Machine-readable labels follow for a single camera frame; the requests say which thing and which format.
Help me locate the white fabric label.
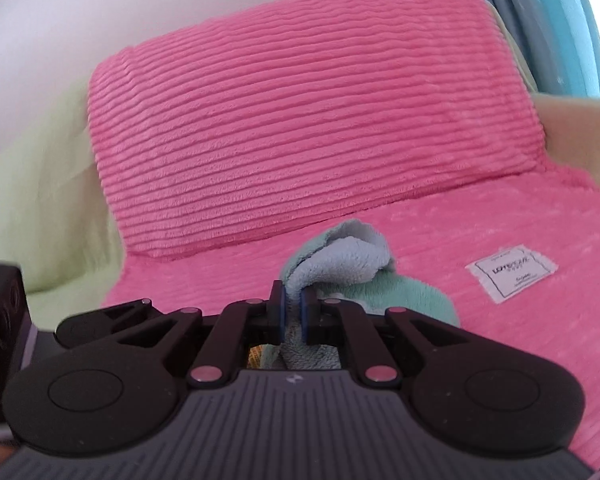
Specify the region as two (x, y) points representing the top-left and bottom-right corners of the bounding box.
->
(466, 245), (559, 304)

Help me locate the grey green microfibre cloth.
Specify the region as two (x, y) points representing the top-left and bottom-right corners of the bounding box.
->
(260, 219), (460, 370)

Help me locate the blue grey curtain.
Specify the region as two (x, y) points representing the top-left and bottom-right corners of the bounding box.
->
(442, 0), (600, 100)

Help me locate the pink corduroy back cushion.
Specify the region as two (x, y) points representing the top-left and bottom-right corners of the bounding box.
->
(87, 0), (544, 259)

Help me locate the pink corduroy seat cover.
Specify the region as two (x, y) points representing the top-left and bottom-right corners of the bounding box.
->
(106, 169), (600, 467)

